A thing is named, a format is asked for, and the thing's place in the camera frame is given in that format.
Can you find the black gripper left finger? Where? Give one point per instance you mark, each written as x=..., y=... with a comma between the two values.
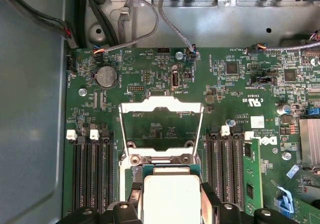
x=122, y=214

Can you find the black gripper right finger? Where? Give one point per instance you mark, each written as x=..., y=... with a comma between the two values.
x=230, y=214

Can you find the silver CPU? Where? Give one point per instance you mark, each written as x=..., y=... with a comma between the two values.
x=172, y=199

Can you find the CPU socket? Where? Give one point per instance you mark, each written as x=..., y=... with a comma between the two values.
x=124, y=181

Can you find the black RAM slot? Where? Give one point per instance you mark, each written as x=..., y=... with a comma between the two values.
x=89, y=174
x=223, y=169
x=78, y=174
x=100, y=174
x=235, y=169
x=111, y=174
x=212, y=159

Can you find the blue slot latch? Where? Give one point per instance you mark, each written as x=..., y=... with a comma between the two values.
x=285, y=201

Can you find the green RAM stick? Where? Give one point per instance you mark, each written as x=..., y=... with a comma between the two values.
x=253, y=174

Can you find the silver board screw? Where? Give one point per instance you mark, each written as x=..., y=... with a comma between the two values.
x=179, y=55
x=286, y=156
x=82, y=92

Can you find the small can capacitor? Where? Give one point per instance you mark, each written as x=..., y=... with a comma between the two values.
x=230, y=122
x=282, y=109

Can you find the white board sticker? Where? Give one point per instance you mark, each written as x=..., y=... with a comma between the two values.
x=257, y=121

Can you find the chipset heatsink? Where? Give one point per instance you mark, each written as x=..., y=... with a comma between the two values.
x=310, y=144

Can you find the green motherboard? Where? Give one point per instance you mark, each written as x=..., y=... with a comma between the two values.
x=225, y=96

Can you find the round coin battery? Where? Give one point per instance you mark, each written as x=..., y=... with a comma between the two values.
x=107, y=76

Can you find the internal USB port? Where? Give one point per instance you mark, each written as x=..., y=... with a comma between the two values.
x=175, y=80

